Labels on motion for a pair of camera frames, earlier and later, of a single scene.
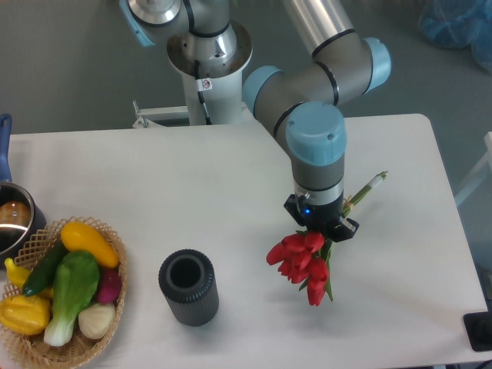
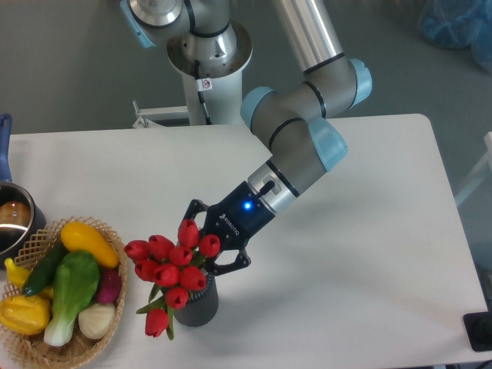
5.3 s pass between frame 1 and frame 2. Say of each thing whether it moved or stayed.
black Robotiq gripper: moved
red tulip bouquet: moved
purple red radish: stayed
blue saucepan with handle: stayed
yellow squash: stayed
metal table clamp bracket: stayed
